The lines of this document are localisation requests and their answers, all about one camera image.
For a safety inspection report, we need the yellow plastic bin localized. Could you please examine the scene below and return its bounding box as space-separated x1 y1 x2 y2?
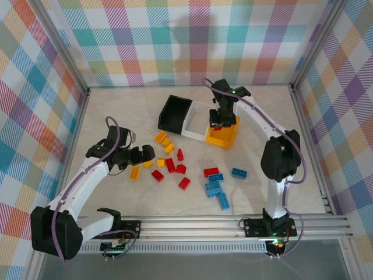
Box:
205 115 241 149

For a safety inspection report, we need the white plastic bin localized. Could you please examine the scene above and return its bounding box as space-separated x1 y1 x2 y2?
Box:
181 100 215 143

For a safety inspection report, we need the black plastic bin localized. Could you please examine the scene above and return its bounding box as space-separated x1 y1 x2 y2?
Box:
157 94 193 135

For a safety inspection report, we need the small black electronics board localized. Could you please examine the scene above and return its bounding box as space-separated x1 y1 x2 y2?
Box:
266 239 286 254
100 240 126 255

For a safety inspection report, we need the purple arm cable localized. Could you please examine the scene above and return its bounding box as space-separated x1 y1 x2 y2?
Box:
51 115 138 265
202 78 308 259

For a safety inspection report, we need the aluminium side rail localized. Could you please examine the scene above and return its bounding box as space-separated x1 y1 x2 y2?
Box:
289 84 362 280
24 89 91 280

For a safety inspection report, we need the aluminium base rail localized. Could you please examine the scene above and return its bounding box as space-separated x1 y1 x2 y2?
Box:
78 215 351 243

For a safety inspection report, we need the grey slotted cable duct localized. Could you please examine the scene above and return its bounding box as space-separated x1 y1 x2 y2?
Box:
77 243 268 254

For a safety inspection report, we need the aluminium frame post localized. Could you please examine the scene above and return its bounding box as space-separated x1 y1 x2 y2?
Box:
34 0 90 97
289 0 350 90

